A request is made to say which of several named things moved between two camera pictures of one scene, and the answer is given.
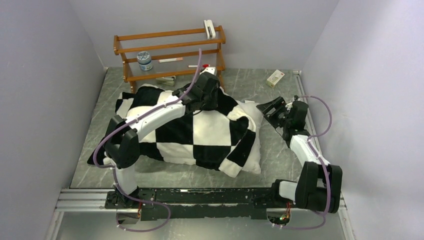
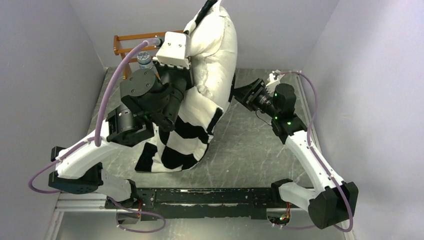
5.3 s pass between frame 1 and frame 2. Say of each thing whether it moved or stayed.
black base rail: stayed
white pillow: moved
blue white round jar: stayed
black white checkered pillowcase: moved
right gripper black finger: moved
